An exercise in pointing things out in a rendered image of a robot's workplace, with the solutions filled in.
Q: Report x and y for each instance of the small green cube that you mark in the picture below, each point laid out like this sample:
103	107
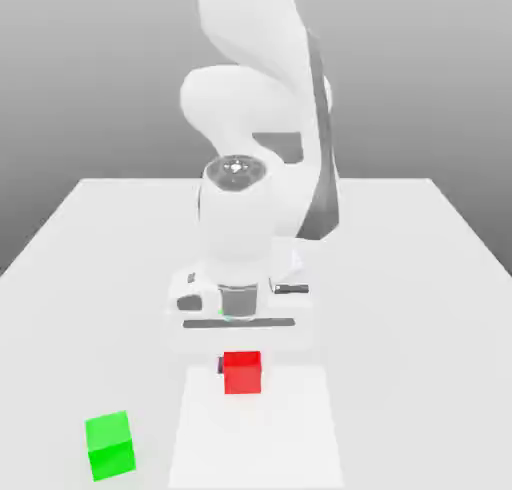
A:
110	446

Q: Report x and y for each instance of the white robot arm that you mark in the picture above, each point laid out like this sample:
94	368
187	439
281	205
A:
240	218

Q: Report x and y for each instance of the small red cube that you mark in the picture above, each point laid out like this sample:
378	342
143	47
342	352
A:
242	374

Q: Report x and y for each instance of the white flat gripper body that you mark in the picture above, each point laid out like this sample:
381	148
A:
240	332

